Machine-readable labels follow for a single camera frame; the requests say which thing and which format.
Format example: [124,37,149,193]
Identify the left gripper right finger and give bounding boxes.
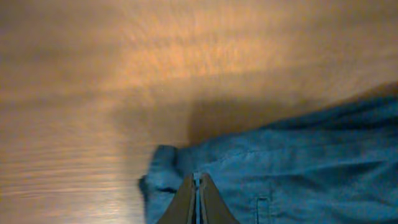
[199,173,239,224]

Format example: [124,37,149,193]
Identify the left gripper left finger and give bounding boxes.
[157,174,197,224]

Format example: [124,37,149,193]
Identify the dark teal shorts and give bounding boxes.
[139,96,397,223]

